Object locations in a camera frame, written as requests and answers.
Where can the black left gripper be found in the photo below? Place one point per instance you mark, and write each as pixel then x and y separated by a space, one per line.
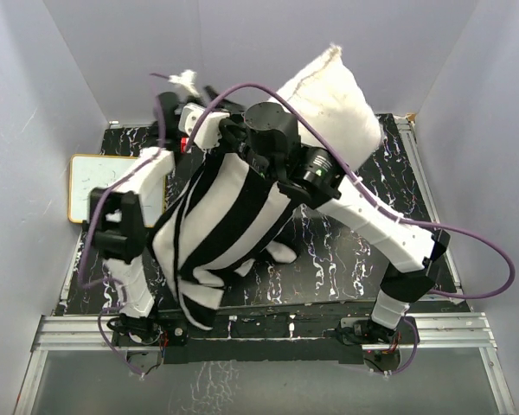
pixel 214 101

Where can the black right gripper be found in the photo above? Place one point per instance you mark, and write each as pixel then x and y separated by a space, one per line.
pixel 230 123

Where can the black white striped pillowcase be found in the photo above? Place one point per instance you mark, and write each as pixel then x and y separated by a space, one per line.
pixel 226 217

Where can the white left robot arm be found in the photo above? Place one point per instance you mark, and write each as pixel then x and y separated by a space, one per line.
pixel 116 228

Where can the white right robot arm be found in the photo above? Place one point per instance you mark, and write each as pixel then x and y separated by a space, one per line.
pixel 410 250

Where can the yellow framed whiteboard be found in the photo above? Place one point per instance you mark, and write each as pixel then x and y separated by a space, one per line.
pixel 87 172

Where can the aluminium table frame rail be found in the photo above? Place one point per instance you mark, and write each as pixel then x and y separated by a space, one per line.
pixel 308 332

